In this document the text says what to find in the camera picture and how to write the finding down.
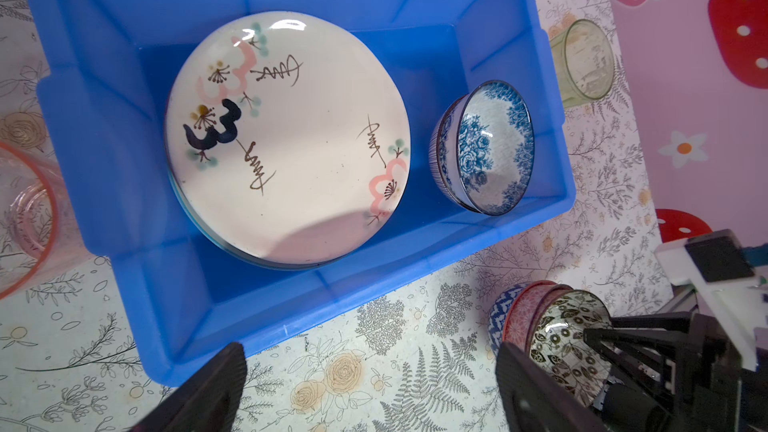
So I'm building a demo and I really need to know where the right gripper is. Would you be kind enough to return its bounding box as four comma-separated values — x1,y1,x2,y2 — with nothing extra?
584,312,767,431

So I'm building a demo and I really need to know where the clear purple glass bowl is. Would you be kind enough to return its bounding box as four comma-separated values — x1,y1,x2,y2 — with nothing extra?
429,95,475,211

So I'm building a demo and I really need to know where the pink glass cup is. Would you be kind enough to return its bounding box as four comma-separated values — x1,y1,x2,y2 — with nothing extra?
1,143,90,298

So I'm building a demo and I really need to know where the blue white porcelain bowl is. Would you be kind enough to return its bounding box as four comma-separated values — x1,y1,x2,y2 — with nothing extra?
439,80,535,216

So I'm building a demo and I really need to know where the cream blossom pattern plate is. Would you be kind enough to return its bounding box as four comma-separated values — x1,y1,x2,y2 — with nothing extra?
165,11,411,264

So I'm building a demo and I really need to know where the green glass cup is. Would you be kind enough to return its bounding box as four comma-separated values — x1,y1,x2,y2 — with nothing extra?
550,19,615,108

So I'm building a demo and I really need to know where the green flower pattern plate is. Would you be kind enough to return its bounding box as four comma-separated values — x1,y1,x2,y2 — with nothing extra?
167,169,341,271

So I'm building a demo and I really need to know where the blue plastic bin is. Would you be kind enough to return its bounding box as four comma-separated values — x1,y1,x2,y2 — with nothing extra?
28,0,575,386

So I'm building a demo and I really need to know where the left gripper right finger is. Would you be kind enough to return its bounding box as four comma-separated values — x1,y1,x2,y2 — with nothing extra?
495,342,606,432

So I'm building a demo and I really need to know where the blue zigzag pattern bowl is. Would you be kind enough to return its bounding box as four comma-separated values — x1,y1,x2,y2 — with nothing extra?
488,282,532,356

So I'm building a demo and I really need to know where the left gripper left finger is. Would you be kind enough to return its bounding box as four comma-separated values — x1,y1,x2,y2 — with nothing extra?
129,343,248,432

